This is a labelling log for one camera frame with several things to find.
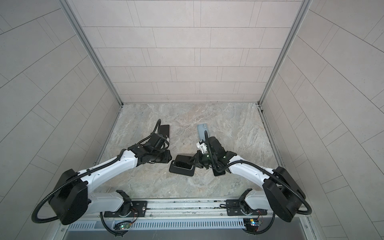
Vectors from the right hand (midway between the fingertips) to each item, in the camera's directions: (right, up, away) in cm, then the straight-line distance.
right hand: (188, 165), depth 75 cm
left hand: (-8, +2, +8) cm, 11 cm away
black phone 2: (+16, -7, +7) cm, 18 cm away
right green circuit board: (+30, -25, -7) cm, 40 cm away
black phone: (-5, -2, +12) cm, 13 cm away
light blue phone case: (+7, +16, +27) cm, 32 cm away
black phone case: (-4, -6, +7) cm, 10 cm away
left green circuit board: (-28, -23, -10) cm, 38 cm away
